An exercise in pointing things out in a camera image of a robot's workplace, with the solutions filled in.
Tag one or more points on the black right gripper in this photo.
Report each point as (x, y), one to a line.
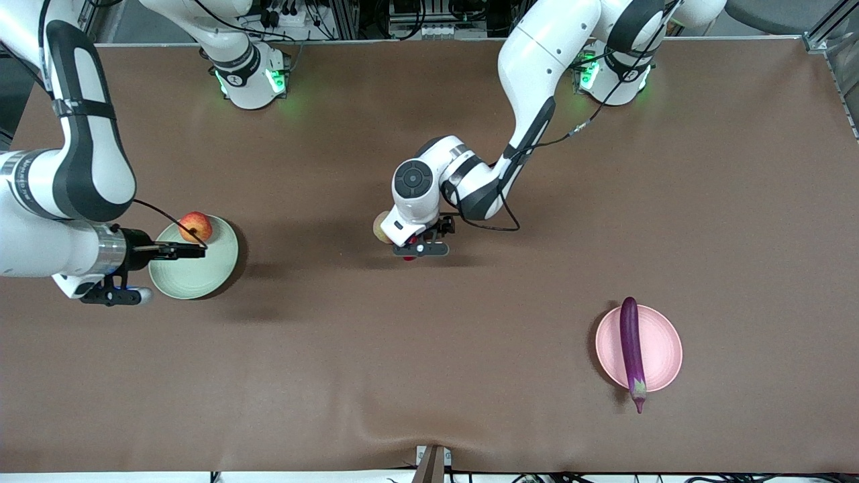
(138, 245)

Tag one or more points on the long purple eggplant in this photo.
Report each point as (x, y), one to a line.
(631, 349)

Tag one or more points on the aluminium frame profile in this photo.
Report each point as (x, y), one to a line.
(839, 67)

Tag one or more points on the white terminal strip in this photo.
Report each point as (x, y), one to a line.
(436, 31)

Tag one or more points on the metal table clamp bracket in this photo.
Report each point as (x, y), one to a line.
(433, 466)

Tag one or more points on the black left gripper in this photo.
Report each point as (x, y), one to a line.
(443, 228)

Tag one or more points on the white power strip with plugs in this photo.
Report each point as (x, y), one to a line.
(288, 15)

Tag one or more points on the brown table cloth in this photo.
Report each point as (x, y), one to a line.
(503, 335)

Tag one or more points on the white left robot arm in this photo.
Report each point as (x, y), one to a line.
(537, 54)

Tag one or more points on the yellow pink peach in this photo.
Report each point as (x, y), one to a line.
(380, 228)

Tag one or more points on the red chili pepper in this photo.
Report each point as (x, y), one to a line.
(408, 258)

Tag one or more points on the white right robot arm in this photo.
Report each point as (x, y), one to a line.
(87, 168)

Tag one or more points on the red apple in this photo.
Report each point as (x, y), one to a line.
(196, 227)

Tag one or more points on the pink round plate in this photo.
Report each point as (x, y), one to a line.
(661, 349)

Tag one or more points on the dark grey rounded object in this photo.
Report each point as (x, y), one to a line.
(778, 17)

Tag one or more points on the aluminium frame post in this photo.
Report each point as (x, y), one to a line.
(345, 17)

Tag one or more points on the light green round plate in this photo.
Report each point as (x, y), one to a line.
(194, 272)

